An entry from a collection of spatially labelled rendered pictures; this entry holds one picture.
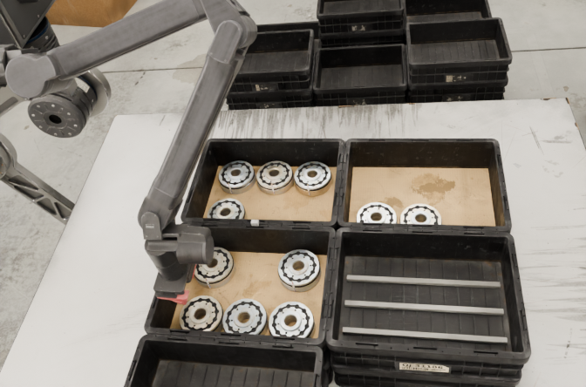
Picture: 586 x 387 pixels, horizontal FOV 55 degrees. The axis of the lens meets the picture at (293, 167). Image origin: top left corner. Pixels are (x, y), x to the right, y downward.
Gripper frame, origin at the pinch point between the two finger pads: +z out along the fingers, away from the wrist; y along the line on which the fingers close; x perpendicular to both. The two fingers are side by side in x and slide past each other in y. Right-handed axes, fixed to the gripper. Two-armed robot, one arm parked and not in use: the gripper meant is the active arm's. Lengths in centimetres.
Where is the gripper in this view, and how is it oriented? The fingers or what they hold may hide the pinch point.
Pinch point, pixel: (186, 288)
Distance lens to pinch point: 128.7
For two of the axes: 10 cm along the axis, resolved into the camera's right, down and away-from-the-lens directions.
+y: 1.3, -7.8, 6.1
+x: -9.8, -0.2, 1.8
